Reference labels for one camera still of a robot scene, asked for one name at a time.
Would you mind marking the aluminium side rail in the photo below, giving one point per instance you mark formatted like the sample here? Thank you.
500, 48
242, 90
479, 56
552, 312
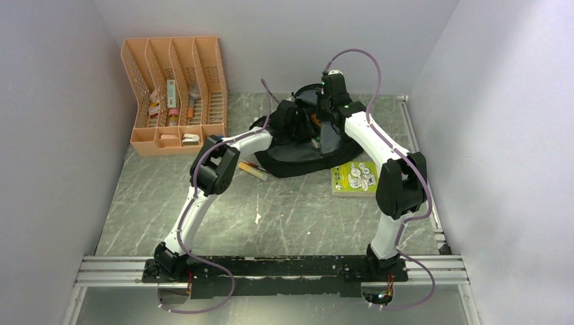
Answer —
425, 220

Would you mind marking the green treehouse book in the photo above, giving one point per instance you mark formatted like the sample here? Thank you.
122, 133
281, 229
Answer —
316, 139

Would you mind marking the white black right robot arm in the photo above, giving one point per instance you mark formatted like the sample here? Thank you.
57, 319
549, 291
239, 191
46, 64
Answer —
402, 175

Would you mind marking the lime green comic book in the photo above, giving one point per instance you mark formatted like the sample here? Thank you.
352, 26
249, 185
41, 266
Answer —
355, 178

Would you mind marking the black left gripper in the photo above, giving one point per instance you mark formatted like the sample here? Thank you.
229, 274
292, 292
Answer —
308, 130

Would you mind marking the tall white pink box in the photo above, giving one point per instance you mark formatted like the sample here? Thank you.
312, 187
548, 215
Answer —
171, 93

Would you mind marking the peach plastic desk organizer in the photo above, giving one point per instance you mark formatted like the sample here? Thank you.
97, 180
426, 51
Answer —
196, 64

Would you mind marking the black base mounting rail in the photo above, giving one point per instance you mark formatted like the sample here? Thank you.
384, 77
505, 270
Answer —
282, 275

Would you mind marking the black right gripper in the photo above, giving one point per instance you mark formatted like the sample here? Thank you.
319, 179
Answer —
319, 115

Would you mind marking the white stapler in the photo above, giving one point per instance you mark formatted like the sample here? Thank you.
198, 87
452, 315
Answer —
190, 139

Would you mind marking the black student backpack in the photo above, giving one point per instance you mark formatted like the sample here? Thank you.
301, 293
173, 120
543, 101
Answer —
303, 158

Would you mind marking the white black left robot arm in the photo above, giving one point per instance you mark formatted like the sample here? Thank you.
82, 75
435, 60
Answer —
213, 170

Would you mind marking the orange marker in organizer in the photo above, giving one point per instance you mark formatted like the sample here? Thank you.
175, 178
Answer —
190, 107

